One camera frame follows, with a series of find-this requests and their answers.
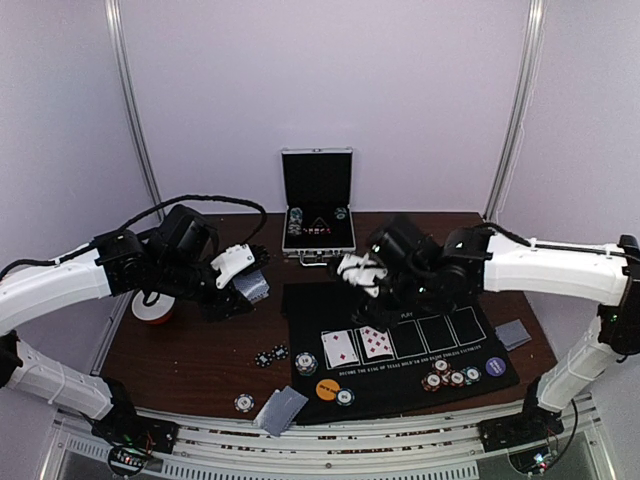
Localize blue green fifty chip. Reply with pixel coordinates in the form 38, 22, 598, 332
335, 388, 355, 406

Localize aluminium frame rail front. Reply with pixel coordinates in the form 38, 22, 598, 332
40, 395, 618, 479

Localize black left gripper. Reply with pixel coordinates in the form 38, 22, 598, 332
154, 253, 253, 323

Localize black poker table mat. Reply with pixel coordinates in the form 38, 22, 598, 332
281, 282, 520, 425

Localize right aluminium frame post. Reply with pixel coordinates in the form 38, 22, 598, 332
483, 0, 547, 221

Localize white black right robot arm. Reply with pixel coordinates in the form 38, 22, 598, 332
337, 215, 639, 442

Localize two of diamonds card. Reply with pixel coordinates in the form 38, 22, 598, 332
321, 330, 359, 368

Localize black white chip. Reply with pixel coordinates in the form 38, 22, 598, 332
271, 344, 289, 360
254, 351, 273, 368

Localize purple small blind button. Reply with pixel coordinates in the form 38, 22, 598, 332
485, 357, 507, 377

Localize small chip stack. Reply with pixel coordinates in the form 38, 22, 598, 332
294, 352, 318, 376

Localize orange big blind button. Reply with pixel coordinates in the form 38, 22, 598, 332
315, 379, 341, 401

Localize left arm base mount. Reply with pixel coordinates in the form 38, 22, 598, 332
86, 415, 179, 478

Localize red dice set in case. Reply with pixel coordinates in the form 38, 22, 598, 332
303, 217, 332, 236

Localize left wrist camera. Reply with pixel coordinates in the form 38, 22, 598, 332
210, 244, 270, 290

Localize dealt cards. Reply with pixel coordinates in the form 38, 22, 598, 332
254, 386, 308, 437

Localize aluminium frame post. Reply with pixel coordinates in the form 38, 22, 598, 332
104, 0, 162, 206
483, 0, 547, 221

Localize chips row in case left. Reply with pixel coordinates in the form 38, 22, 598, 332
287, 207, 304, 236

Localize eight of diamonds card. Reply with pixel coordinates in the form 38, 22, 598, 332
359, 326, 394, 360

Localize aluminium poker case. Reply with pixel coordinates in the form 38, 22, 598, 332
281, 147, 356, 268

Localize black white chip right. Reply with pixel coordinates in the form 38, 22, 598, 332
271, 344, 289, 360

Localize white blue chip flat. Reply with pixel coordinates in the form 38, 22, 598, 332
234, 393, 255, 413

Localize black orange hundred chip stack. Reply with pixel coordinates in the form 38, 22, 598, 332
446, 371, 466, 388

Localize grey playing card deck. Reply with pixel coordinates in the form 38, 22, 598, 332
233, 270, 270, 303

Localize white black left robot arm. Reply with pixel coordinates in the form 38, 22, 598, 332
1, 194, 269, 444

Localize white red bowl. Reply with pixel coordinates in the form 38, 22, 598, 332
131, 292, 175, 325

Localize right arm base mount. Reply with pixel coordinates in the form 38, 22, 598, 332
478, 413, 564, 477

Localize chips in case right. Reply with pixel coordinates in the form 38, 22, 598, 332
334, 207, 349, 221

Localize left aluminium frame post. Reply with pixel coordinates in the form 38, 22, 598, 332
104, 0, 162, 206

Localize dealt card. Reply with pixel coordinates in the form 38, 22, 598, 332
495, 319, 532, 351

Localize black white chip left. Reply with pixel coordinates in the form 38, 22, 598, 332
254, 351, 273, 368

